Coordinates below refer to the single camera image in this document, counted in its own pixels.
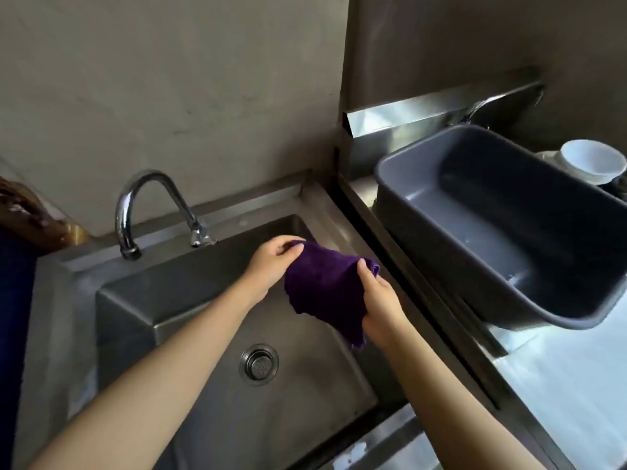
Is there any person's left hand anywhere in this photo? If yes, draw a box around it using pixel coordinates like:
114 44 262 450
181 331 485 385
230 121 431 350
241 235 307 305

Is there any person's right hand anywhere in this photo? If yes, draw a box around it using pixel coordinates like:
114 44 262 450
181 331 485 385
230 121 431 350
357 258 403 349

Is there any purple microfibre cloth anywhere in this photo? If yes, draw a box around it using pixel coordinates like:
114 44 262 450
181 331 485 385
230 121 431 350
284 241 381 350

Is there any person's right forearm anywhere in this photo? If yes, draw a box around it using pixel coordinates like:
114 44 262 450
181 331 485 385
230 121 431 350
378 322 547 470

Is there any person's left forearm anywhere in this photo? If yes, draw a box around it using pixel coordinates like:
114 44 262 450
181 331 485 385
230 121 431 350
29 283 259 470

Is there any round metal sink drain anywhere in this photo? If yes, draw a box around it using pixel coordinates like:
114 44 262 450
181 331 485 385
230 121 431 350
239 344 280 386

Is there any stainless steel sink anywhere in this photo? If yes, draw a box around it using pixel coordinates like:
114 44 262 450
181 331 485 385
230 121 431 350
12 178 490 470

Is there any grey plastic tub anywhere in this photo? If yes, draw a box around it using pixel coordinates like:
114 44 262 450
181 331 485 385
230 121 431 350
375 124 627 331

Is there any chrome sink faucet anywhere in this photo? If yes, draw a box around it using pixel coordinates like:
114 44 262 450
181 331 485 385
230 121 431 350
115 169 217 261

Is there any stainless steel counter backsplash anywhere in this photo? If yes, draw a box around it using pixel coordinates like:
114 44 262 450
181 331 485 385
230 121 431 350
343 82 545 179

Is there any white plate under bowl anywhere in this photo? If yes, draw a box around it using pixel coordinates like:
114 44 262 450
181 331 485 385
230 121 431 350
536 150 569 169

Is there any white ceramic bowl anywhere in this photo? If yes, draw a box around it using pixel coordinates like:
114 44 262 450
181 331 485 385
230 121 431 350
560 139 627 185

